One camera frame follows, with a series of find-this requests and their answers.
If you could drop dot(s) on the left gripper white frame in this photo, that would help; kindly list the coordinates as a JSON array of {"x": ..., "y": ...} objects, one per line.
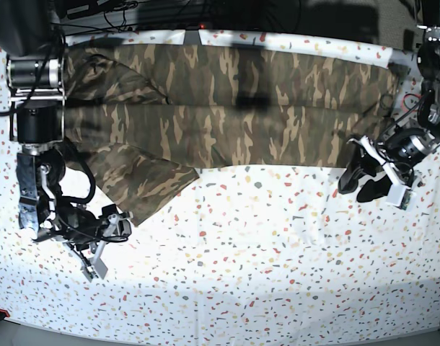
[{"x": 386, "y": 163}]

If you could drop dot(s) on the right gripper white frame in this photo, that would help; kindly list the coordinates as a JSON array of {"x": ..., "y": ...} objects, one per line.
[{"x": 87, "y": 236}]

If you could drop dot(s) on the camouflage T-shirt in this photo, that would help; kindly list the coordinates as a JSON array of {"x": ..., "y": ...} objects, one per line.
[{"x": 146, "y": 118}]

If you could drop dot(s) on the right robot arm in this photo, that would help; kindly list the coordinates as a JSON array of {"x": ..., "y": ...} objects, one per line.
[{"x": 34, "y": 75}]

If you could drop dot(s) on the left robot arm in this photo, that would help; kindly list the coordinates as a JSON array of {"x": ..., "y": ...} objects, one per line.
[{"x": 423, "y": 118}]

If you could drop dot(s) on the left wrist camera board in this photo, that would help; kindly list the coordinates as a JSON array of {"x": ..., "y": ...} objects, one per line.
[{"x": 401, "y": 197}]

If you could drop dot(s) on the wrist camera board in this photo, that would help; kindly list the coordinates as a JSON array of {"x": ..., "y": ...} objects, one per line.
[
  {"x": 94, "y": 268},
  {"x": 401, "y": 197}
]

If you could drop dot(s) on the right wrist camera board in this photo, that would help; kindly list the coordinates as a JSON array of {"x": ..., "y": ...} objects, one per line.
[{"x": 94, "y": 268}]

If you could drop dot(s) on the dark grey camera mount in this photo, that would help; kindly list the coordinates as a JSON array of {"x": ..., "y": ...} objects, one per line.
[{"x": 192, "y": 37}]

